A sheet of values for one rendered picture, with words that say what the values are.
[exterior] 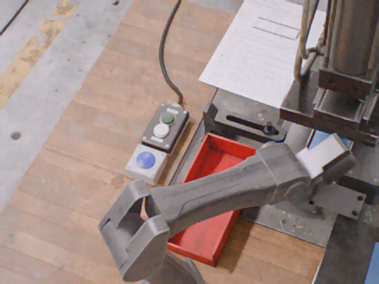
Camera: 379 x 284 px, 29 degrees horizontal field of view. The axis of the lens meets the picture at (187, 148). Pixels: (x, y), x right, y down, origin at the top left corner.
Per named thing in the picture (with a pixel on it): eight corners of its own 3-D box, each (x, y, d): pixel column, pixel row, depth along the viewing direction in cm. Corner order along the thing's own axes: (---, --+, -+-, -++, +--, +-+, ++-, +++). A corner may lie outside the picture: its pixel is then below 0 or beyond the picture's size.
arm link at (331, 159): (337, 133, 121) (317, 106, 111) (366, 173, 117) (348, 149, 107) (278, 174, 123) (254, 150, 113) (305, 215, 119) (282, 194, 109)
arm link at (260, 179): (288, 131, 112) (101, 190, 101) (320, 177, 108) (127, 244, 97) (270, 177, 122) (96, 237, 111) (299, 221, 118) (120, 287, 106)
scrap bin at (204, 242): (159, 246, 147) (156, 233, 142) (208, 146, 159) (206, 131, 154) (215, 268, 144) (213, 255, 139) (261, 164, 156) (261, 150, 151)
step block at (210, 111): (205, 134, 161) (202, 111, 153) (210, 124, 162) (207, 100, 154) (232, 144, 159) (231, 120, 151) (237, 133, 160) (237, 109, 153)
